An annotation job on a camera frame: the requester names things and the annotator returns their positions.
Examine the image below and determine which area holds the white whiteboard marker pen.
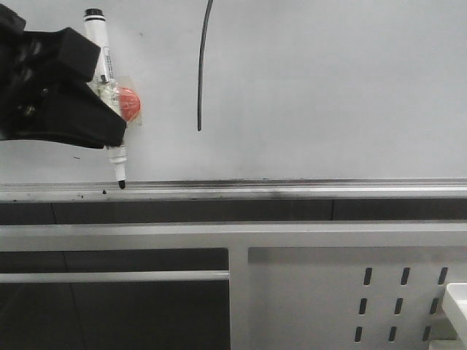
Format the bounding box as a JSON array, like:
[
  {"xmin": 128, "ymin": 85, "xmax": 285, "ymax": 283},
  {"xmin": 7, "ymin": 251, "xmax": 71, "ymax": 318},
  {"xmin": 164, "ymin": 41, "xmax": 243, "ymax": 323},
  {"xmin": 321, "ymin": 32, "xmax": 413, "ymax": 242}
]
[{"xmin": 84, "ymin": 9, "xmax": 127, "ymax": 190}]

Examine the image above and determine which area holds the white metal pegboard frame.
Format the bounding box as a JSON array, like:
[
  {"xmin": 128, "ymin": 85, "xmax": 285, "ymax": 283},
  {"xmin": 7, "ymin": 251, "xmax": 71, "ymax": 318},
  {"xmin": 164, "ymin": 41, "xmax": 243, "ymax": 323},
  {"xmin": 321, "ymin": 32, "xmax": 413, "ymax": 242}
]
[{"xmin": 1, "ymin": 222, "xmax": 466, "ymax": 349}]

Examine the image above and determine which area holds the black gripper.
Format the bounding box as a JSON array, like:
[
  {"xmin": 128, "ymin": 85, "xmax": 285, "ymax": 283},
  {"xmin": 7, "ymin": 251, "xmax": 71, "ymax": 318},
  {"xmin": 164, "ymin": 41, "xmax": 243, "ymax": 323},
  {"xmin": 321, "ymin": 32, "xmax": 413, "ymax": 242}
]
[{"xmin": 1, "ymin": 6, "xmax": 126, "ymax": 149}]

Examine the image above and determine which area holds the white plastic bin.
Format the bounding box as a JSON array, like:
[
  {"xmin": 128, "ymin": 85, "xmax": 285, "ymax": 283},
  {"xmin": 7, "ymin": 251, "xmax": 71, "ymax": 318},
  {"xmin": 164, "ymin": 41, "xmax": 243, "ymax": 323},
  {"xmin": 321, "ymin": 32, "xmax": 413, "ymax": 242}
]
[{"xmin": 439, "ymin": 282, "xmax": 466, "ymax": 349}]

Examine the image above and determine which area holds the large whiteboard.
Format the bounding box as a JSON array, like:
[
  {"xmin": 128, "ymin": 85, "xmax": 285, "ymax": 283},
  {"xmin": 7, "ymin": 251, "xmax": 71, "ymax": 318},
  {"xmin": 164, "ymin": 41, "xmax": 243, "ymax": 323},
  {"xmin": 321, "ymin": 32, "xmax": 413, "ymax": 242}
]
[{"xmin": 7, "ymin": 1, "xmax": 466, "ymax": 182}]

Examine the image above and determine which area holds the aluminium whiteboard tray rail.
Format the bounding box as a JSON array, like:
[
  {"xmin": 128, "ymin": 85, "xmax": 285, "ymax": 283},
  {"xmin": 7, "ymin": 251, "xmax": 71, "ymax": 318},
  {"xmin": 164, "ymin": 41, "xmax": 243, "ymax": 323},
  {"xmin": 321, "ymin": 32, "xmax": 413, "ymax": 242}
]
[{"xmin": 1, "ymin": 179, "xmax": 466, "ymax": 203}]

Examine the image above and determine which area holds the red round magnet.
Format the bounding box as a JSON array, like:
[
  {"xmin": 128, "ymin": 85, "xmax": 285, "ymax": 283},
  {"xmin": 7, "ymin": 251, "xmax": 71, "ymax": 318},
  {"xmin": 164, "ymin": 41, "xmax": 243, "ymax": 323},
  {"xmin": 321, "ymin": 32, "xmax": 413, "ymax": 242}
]
[{"xmin": 117, "ymin": 76, "xmax": 143, "ymax": 127}]

